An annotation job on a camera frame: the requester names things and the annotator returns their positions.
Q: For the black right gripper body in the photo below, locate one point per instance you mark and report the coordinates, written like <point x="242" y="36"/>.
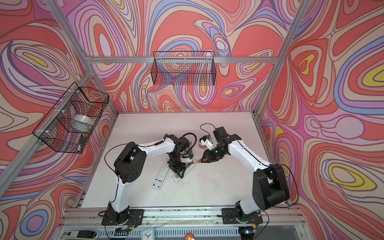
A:
<point x="215" y="154"/>

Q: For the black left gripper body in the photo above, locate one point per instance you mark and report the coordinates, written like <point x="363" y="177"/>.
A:
<point x="176" y="164"/>

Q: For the orange handled screwdriver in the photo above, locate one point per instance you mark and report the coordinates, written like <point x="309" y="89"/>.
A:
<point x="198" y="161"/>

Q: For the white remote control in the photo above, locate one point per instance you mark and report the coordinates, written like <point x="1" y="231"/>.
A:
<point x="189" y="166"/>

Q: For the white remote with coloured buttons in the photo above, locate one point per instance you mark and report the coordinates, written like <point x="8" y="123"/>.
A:
<point x="160" y="178"/>

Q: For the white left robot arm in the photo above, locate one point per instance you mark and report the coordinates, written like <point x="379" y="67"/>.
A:
<point x="130" y="163"/>

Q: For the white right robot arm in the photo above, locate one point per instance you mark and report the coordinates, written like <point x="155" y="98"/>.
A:
<point x="269" y="187"/>

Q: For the pink round black-top pad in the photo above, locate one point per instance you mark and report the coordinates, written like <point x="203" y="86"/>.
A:
<point x="202" y="146"/>

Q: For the small white clock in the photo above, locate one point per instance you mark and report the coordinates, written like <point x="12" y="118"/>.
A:
<point x="148" y="234"/>

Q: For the white roll in basket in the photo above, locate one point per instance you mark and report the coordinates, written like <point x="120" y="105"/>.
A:
<point x="81" y="124"/>

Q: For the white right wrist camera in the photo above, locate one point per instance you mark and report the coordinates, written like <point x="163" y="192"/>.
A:
<point x="207" y="140"/>

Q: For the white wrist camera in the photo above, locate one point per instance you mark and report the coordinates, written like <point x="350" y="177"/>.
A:
<point x="207" y="140"/>
<point x="188" y="155"/>

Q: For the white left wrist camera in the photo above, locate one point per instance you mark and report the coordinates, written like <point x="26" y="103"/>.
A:
<point x="188" y="155"/>

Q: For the black wire basket back wall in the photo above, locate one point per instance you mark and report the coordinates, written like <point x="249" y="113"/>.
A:
<point x="184" y="68"/>

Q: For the black wire basket wall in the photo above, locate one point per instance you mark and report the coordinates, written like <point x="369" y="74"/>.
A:
<point x="76" y="100"/>
<point x="184" y="68"/>

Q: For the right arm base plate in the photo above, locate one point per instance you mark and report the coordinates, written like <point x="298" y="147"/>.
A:
<point x="231" y="216"/>

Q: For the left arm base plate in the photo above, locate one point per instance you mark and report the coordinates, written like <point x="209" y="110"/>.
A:
<point x="130" y="217"/>

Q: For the black wire basket left wall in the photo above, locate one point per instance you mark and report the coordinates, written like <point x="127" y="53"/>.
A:
<point x="76" y="100"/>

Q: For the black white device front rail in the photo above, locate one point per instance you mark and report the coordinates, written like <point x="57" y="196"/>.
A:
<point x="79" y="235"/>

